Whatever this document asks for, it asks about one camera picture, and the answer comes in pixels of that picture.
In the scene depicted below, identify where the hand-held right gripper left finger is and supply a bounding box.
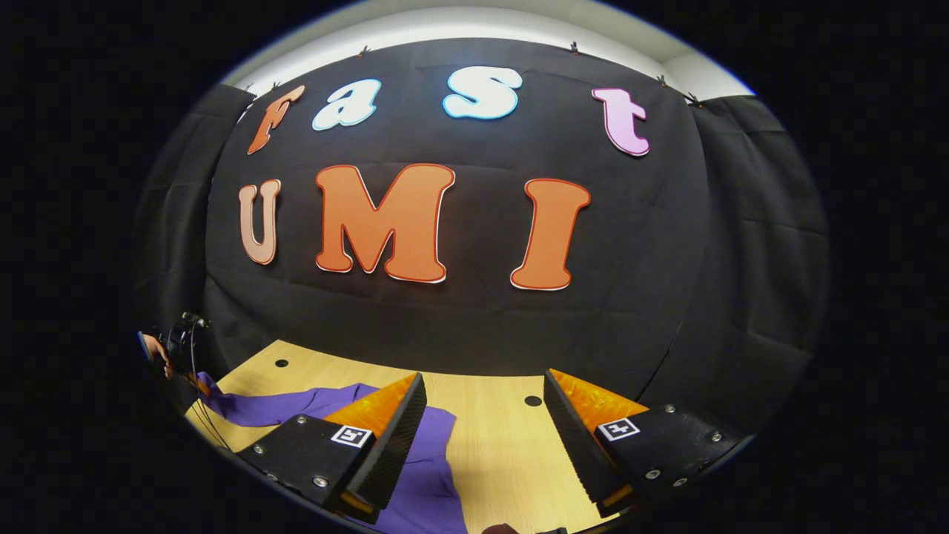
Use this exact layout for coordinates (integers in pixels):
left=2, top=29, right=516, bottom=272
left=236, top=371, right=429, bottom=524

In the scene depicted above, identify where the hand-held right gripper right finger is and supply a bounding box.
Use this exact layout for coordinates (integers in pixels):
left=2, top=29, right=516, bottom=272
left=543, top=369, right=750, bottom=518

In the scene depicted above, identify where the purple knit garment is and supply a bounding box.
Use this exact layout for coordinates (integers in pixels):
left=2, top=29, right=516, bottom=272
left=196, top=371, right=469, bottom=534

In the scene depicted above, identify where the thin black cable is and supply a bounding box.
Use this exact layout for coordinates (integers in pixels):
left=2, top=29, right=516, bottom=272
left=187, top=323, right=232, bottom=449

